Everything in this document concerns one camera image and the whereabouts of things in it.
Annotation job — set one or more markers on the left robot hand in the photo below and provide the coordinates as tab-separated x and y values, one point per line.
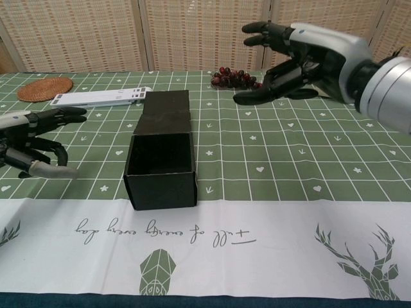
19	128

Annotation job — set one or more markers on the round woven brown coaster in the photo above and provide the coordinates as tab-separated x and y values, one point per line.
45	90

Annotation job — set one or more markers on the bamboo folding screen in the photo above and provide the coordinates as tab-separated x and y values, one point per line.
128	32

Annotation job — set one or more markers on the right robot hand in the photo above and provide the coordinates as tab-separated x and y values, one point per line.
334	48

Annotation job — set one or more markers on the white folding stand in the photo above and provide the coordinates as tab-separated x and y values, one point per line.
99	97

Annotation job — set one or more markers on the green grid tablecloth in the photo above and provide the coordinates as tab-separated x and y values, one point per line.
289	160

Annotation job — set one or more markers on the black cardboard box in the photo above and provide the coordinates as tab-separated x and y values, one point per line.
160	189

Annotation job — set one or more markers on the bunch of red grapes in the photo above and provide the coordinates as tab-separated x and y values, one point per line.
234	80

